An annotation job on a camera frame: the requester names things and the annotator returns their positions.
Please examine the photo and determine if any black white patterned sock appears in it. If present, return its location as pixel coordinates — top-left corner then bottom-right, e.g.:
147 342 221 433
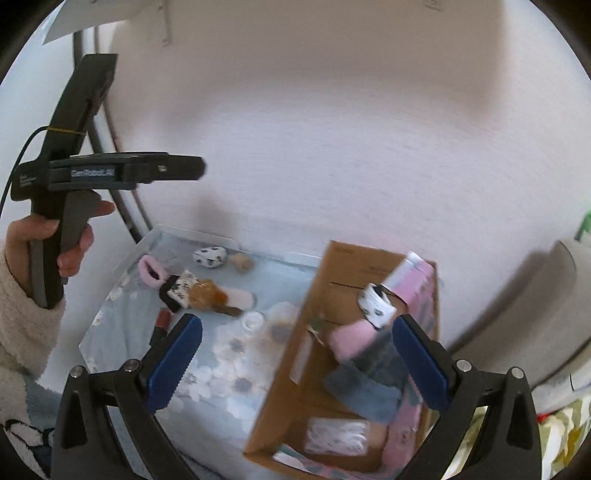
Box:
158 270 243 318

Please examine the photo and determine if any pink fuzzy cloth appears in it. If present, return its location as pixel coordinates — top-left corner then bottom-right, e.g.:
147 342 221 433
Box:
325 320 377 361

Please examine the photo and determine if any small white jar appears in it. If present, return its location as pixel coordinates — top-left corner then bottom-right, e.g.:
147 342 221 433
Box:
240 311 265 335

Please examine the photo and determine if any blue grey cloth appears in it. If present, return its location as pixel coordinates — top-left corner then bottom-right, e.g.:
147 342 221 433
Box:
323 332 416 423

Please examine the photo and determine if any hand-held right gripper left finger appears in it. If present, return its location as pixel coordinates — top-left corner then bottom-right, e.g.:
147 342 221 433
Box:
52 313 204 480

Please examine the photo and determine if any beige chair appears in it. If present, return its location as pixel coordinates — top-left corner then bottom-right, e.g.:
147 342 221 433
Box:
443 237 591 402

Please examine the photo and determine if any red lipstick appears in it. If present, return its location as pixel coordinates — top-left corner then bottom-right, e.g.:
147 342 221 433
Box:
150 308 174 347

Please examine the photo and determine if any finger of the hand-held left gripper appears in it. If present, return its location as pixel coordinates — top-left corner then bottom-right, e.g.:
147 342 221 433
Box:
137 154 207 184

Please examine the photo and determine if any pink and white card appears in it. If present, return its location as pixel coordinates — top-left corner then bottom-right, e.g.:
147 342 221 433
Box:
383 251 437 301

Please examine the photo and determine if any person's left hand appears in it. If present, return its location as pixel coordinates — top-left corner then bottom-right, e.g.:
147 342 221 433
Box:
4 199 116 283

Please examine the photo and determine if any white paper sheet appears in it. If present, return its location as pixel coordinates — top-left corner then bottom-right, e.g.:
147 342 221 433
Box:
42 0 153 46

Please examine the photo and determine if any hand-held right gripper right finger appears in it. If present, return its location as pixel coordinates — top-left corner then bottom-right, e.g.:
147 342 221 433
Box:
392 314 542 480

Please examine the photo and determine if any person's left forearm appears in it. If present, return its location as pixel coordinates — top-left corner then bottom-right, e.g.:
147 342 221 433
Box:
0 249 68 435

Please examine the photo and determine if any blue floral desktop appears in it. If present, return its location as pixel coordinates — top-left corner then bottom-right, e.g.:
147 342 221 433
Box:
78 224 324 480

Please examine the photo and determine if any cardboard box with pink lining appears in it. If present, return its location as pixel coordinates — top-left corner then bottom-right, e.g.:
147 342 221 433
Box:
243 240 440 480

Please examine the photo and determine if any pink fuzzy sock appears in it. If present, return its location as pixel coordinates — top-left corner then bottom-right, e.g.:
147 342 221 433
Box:
137 255 169 291

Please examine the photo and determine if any yellow green floral cloth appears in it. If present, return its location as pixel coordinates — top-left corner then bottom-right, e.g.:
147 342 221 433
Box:
443 397 591 480

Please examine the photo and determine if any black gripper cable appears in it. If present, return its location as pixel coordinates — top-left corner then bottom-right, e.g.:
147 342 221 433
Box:
0 126 51 222

